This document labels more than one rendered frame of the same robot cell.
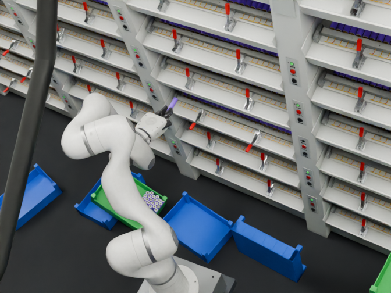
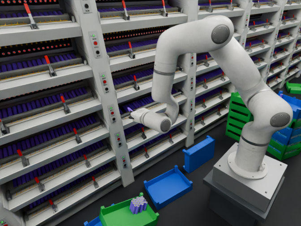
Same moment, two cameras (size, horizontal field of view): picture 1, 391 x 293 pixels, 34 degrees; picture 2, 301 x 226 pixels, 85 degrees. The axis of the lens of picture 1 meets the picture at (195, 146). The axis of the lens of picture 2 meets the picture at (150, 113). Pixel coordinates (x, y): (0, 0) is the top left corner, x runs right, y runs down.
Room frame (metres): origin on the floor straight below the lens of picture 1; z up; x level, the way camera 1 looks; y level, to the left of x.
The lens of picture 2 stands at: (1.50, 0.94, 1.10)
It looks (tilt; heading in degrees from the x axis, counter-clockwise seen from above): 28 degrees down; 278
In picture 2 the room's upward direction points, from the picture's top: 7 degrees counter-clockwise
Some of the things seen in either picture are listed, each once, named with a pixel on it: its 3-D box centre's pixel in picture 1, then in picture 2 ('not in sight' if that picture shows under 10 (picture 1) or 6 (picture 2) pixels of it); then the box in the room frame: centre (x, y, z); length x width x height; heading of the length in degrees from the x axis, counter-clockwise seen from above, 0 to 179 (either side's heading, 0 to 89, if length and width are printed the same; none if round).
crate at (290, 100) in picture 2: not in sight; (287, 103); (0.56, -0.32, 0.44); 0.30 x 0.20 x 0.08; 111
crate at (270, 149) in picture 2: not in sight; (274, 143); (0.56, -0.32, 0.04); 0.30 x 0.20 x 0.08; 111
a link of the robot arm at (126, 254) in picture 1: (139, 257); (264, 120); (1.09, 0.30, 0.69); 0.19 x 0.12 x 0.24; 87
